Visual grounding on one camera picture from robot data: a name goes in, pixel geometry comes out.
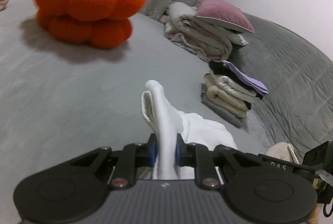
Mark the black folded garment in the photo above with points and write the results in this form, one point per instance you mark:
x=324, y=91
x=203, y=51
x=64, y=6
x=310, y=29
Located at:
x=219, y=69

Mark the lower orange pumpkin cushion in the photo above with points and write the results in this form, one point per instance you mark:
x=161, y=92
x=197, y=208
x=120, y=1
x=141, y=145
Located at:
x=100, y=34

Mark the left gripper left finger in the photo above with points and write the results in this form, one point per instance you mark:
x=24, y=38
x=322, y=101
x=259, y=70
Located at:
x=126, y=162

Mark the purple pillow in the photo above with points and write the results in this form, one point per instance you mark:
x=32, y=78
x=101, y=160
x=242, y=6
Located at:
x=223, y=14

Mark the cream folded garment upper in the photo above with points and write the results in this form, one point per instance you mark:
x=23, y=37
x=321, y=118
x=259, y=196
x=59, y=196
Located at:
x=231, y=87

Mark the lavender folded garment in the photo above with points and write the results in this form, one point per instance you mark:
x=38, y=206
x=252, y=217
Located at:
x=257, y=85

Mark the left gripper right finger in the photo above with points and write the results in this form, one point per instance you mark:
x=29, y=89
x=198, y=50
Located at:
x=198, y=157

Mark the grey-blue folded garment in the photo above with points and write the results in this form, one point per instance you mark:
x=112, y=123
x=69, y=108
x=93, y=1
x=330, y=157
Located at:
x=223, y=113

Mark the beige folded garment lower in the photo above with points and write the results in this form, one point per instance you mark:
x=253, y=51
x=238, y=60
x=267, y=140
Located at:
x=222, y=99

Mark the white garment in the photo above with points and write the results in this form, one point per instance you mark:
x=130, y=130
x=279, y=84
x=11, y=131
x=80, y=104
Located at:
x=167, y=122

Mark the grey quilted blanket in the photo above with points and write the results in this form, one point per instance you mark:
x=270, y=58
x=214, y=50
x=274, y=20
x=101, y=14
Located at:
x=298, y=107

